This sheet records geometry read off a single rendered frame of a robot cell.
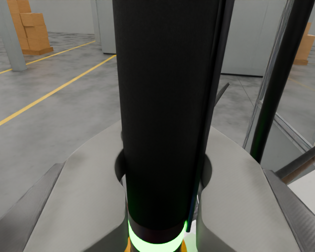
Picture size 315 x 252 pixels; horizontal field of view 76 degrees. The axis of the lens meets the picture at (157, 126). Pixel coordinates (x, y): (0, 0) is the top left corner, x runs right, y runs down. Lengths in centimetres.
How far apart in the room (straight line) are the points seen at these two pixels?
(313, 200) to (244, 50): 535
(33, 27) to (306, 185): 817
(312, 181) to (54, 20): 1458
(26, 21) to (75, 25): 602
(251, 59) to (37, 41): 665
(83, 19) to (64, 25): 133
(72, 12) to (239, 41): 1046
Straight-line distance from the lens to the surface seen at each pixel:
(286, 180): 29
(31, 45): 847
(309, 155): 33
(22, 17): 842
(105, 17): 770
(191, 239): 20
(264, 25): 578
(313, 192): 55
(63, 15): 1437
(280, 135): 137
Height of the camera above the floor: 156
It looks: 31 degrees down
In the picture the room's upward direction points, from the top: 2 degrees clockwise
